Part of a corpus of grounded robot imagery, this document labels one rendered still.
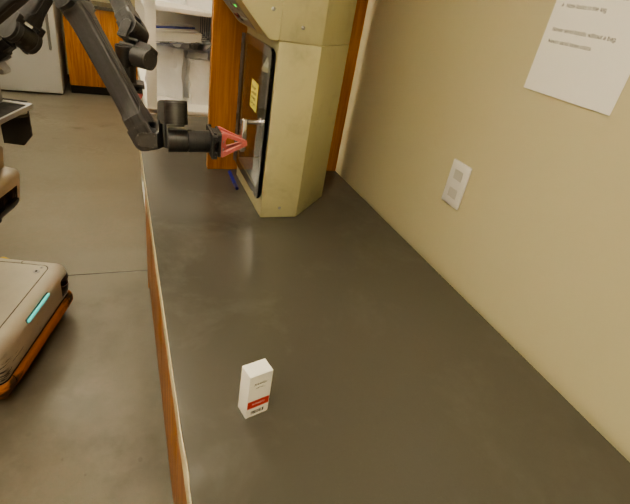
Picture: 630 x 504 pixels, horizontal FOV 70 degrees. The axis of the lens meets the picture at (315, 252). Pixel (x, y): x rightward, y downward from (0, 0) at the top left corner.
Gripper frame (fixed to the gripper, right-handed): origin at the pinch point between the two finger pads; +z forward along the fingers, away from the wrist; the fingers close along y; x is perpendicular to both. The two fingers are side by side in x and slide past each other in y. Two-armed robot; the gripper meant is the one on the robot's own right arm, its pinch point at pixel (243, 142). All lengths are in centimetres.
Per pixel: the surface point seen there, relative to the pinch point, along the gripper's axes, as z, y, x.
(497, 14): 49, -26, -39
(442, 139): 49, -20, -9
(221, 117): 0.3, 31.8, 2.3
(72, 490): -54, -14, 114
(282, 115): 8.5, -5.4, -9.1
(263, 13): 1.5, -5.6, -31.8
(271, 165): 6.9, -5.3, 4.6
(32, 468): -66, -3, 113
